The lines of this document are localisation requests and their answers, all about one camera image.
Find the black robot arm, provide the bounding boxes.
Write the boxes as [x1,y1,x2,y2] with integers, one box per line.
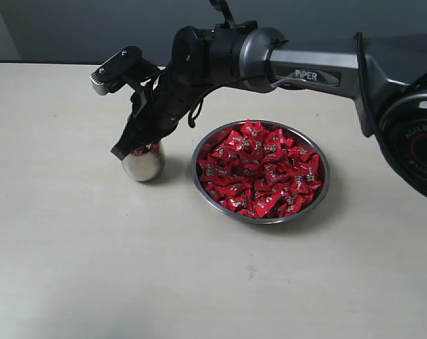
[112,1,427,198]

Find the red wrapped candy top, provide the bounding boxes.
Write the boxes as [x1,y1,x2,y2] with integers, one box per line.
[240,119,268,139]

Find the red candy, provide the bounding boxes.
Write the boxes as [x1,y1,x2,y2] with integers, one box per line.
[253,194,281,218]
[300,154,320,182]
[240,119,268,139]
[132,143,159,156]
[199,160,219,182]

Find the black cable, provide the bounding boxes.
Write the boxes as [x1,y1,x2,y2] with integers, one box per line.
[187,73,271,129]

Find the stainless steel plate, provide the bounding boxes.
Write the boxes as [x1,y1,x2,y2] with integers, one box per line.
[192,121,330,225]

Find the stainless steel cup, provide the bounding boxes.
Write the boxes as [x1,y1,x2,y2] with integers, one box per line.
[122,141,165,182]

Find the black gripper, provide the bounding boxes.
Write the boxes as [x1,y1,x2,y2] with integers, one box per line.
[110,66,213,161]

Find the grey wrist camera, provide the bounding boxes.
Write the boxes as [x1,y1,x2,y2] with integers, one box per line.
[90,46,142,96]

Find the red wrapped candy front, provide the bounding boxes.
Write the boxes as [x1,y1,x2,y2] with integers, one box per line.
[253,194,281,218]

